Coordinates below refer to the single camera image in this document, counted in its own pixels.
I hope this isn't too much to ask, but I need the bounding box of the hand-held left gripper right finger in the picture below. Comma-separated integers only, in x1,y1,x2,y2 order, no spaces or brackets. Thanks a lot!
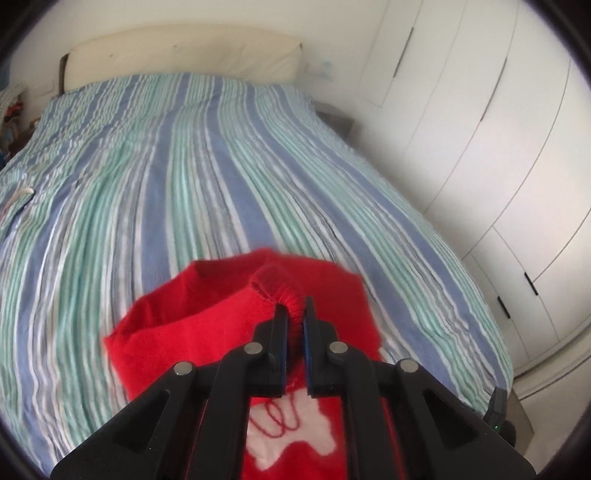
302,296,537,480

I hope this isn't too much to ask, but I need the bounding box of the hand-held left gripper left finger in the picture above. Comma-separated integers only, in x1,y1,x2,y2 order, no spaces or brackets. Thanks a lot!
50,302,290,480

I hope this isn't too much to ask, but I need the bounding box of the red knitted sweater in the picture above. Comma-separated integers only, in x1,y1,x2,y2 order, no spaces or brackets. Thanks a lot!
102,248,403,480

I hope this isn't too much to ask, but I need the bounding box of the pile of clothes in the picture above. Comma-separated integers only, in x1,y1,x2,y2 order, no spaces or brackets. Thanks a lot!
0,83,31,163

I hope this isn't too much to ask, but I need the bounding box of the striped bed cover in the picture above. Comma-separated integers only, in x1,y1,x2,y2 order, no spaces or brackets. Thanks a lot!
0,73,515,462

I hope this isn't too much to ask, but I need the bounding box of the dark wooden nightstand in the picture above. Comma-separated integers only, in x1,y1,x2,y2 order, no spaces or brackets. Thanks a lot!
316,102,356,140

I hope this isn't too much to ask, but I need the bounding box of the white wardrobe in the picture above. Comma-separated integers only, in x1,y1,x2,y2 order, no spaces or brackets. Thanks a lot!
355,0,591,372

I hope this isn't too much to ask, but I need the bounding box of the small white object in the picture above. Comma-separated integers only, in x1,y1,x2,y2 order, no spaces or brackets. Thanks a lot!
4,186,36,207

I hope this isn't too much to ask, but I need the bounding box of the cream padded headboard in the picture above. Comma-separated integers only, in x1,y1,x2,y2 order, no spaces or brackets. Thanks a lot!
60,25,304,96

